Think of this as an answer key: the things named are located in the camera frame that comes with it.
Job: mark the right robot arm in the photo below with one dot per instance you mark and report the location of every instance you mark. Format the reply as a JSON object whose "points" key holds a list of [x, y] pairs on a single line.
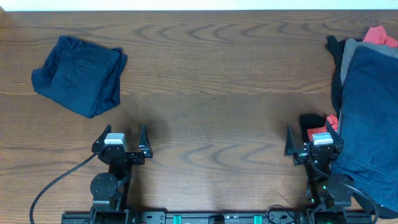
{"points": [[330, 193]]}

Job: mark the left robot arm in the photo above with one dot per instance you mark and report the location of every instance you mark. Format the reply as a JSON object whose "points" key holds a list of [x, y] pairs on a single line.
{"points": [[110, 189]]}

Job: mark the folded dark navy garment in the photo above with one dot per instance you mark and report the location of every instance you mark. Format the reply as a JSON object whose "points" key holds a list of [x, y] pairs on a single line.
{"points": [[81, 76]]}

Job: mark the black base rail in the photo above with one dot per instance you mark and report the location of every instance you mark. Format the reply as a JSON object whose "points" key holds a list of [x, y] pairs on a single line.
{"points": [[273, 216]]}

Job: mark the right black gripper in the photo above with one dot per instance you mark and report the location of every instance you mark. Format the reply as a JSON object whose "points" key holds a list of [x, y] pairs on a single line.
{"points": [[301, 155]]}

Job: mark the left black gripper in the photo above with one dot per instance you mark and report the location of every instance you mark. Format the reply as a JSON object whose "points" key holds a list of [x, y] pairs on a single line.
{"points": [[144, 154]]}

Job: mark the blue denim shorts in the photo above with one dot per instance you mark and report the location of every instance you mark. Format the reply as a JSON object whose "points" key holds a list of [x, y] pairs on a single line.
{"points": [[368, 126]]}

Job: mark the red garment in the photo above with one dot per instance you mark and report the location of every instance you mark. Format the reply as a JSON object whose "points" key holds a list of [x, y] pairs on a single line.
{"points": [[377, 35]]}

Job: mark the black garment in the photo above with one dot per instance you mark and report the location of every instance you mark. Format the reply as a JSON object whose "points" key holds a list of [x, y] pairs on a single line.
{"points": [[347, 94]]}

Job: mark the grey shorts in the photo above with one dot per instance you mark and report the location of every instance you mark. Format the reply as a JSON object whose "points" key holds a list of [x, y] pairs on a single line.
{"points": [[350, 47]]}

